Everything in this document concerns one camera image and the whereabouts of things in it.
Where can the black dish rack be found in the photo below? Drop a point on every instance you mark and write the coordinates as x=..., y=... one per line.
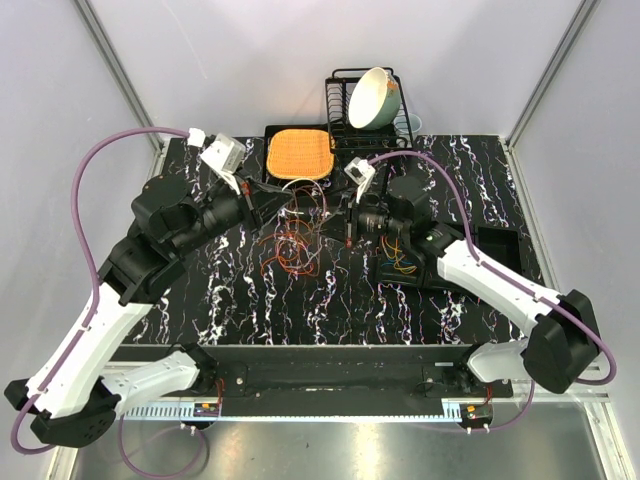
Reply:
x=338, y=89

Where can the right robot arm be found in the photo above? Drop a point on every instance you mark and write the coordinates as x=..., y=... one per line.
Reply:
x=561, y=331

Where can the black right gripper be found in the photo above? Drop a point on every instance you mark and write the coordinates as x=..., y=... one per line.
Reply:
x=335, y=227

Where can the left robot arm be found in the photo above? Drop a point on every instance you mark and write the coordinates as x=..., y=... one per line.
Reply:
x=71, y=400

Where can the light blue cup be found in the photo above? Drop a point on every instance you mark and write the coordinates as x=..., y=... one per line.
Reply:
x=411, y=125

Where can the black bin left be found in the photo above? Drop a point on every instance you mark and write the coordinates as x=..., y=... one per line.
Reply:
x=399, y=264

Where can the orange woven mat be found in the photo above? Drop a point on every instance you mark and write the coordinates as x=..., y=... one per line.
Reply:
x=300, y=153

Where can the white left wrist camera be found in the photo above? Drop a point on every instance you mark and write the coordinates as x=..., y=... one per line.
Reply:
x=223, y=156

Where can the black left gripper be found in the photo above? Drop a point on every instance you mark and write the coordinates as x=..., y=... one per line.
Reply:
x=265, y=201

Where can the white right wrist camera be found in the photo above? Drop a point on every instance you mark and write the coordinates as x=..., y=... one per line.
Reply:
x=362, y=173

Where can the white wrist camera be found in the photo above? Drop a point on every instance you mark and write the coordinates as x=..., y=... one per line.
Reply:
x=362, y=173
x=223, y=156

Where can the cream ceramic bowl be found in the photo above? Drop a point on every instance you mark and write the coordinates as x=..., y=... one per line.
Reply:
x=375, y=100

